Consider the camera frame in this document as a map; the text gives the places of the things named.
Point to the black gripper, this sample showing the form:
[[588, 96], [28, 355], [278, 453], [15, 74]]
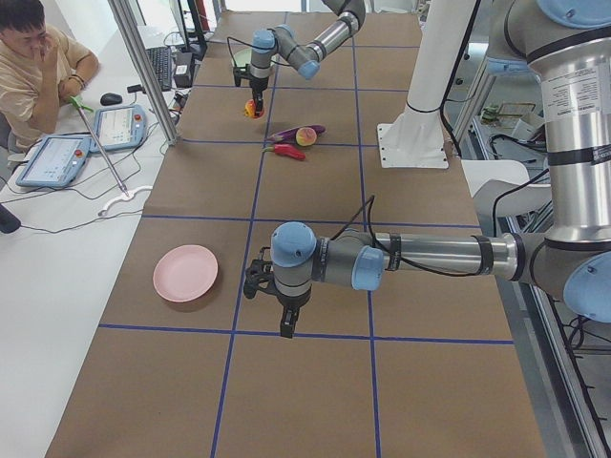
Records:
[[291, 301], [258, 83]]

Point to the purple eggplant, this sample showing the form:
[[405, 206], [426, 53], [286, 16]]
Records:
[[289, 135]]

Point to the black computer mouse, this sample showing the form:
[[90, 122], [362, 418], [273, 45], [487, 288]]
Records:
[[110, 99]]

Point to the green plate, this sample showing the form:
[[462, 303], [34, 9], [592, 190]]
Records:
[[242, 58]]

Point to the red yellow pomegranate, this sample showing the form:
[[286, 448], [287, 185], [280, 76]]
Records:
[[252, 110]]

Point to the seated person beige shirt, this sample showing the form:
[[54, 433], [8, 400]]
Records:
[[42, 69]]

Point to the black keyboard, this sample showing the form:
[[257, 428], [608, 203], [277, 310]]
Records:
[[161, 61]]

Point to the far blue teach pendant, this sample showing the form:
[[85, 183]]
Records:
[[120, 127]]

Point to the aluminium frame post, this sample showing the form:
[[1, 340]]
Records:
[[127, 26]]

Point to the pink plate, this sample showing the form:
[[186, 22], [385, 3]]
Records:
[[185, 273]]

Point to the white camera stand column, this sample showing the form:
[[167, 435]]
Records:
[[415, 139]]

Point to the blue teach pendant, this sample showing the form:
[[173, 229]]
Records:
[[57, 161], [120, 127]]

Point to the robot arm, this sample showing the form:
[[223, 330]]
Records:
[[305, 59], [567, 45]]

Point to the red chili pepper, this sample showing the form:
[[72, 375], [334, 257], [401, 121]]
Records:
[[287, 150]]

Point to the metal reacher stick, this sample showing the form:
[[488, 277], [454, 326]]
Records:
[[80, 108]]

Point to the yellow pink peach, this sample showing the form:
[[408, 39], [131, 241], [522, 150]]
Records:
[[306, 136]]

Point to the near blue teach pendant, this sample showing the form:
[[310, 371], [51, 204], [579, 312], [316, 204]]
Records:
[[57, 161]]

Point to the white chair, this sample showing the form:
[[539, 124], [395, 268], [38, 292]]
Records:
[[488, 179]]

